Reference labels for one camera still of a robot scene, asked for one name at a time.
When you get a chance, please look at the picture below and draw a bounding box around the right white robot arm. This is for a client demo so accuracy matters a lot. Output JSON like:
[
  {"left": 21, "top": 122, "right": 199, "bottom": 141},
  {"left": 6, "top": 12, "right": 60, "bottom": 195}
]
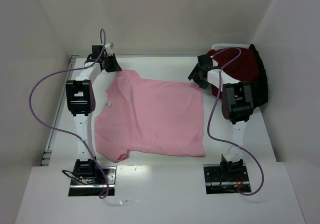
[{"left": 188, "top": 54, "right": 254, "bottom": 177}]

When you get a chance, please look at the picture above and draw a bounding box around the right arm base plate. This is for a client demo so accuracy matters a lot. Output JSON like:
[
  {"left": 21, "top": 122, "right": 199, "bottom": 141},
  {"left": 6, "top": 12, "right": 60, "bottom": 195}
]
[{"left": 203, "top": 164, "right": 252, "bottom": 194}]

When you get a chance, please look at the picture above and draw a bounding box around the white laundry basket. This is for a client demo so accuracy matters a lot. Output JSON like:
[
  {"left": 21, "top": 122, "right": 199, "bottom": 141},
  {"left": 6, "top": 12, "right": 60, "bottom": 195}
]
[{"left": 211, "top": 43, "right": 249, "bottom": 50}]

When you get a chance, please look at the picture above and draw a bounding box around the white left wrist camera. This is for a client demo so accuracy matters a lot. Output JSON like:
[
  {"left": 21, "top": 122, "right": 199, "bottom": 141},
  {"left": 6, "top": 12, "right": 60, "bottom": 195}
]
[{"left": 104, "top": 42, "right": 114, "bottom": 56}]

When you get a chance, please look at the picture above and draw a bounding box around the pink t-shirt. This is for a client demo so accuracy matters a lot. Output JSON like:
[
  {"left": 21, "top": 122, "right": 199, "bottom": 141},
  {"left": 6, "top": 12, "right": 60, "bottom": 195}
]
[{"left": 94, "top": 70, "right": 205, "bottom": 162}]

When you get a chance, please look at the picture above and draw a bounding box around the black t-shirt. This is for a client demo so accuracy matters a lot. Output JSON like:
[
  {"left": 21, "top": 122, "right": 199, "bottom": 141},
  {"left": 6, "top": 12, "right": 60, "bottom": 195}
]
[{"left": 249, "top": 44, "right": 269, "bottom": 108}]

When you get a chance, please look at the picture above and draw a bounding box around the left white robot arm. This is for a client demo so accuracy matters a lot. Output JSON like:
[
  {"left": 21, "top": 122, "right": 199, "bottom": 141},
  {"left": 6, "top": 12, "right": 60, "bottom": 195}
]
[{"left": 65, "top": 42, "right": 122, "bottom": 179}]

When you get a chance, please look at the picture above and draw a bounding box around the dark red t-shirt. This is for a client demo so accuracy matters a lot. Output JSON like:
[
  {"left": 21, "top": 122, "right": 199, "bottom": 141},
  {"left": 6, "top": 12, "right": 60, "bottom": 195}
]
[{"left": 207, "top": 48, "right": 259, "bottom": 84}]

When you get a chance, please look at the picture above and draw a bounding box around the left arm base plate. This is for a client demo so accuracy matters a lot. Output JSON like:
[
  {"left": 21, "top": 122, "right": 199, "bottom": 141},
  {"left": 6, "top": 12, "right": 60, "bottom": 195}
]
[{"left": 63, "top": 167, "right": 117, "bottom": 197}]

